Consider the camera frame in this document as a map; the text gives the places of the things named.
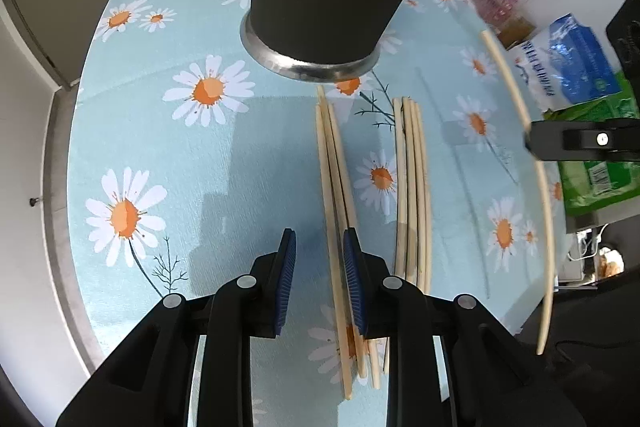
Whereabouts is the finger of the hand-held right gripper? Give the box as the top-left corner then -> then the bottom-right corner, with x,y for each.
522,119 -> 640,163

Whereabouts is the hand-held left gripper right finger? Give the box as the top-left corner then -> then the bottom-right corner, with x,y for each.
342,227 -> 586,427

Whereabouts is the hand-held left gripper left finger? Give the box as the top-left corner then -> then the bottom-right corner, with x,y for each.
55,227 -> 298,427

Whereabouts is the green plastic bag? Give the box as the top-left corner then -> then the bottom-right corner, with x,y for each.
545,72 -> 640,220

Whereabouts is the blue and white bag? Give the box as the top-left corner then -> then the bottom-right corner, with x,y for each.
510,13 -> 621,112

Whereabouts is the jar of brown paste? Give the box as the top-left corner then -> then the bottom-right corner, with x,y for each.
500,14 -> 538,50

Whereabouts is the blue daisy print tablecloth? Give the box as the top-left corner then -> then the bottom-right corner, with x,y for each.
67,0 -> 573,427

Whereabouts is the white cable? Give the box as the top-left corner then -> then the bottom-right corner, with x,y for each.
570,227 -> 603,265

